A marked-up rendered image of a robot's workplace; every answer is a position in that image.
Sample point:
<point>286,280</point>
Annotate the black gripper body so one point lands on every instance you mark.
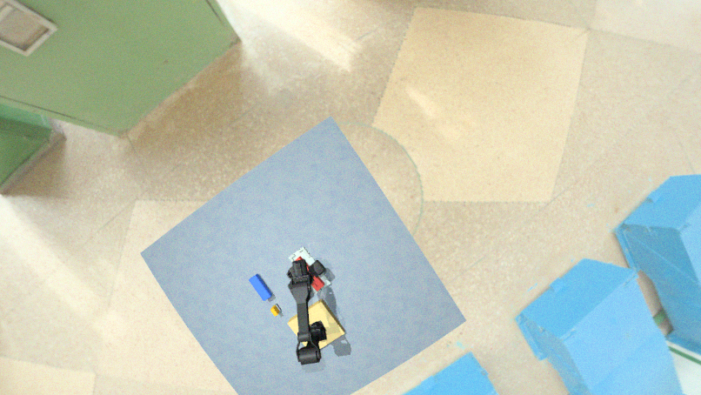
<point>316,267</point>

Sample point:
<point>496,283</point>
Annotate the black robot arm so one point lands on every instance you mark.
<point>310,333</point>

